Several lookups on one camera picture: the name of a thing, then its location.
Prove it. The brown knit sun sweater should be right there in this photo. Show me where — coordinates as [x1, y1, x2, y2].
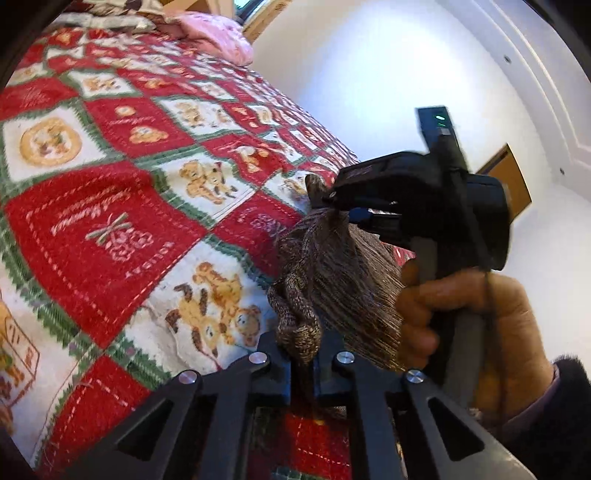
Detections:
[267, 174, 405, 372]

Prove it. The black sleeve right forearm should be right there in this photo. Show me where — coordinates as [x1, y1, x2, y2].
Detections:
[501, 357, 590, 479]

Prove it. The person's right hand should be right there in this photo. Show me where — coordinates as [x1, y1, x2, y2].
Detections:
[397, 260, 555, 424]

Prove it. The brown wooden door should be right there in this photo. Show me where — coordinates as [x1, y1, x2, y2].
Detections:
[478, 144, 532, 221]

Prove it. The red patchwork bear bedspread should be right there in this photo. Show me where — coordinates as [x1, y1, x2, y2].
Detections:
[0, 25, 417, 480]

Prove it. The cream patterned curtain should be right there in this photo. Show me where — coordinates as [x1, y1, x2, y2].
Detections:
[242, 0, 291, 44]

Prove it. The pink pillow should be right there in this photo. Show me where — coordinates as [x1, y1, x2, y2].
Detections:
[172, 11, 253, 67]

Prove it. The white patterned pillow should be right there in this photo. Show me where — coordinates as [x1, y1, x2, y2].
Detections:
[51, 0, 175, 33]

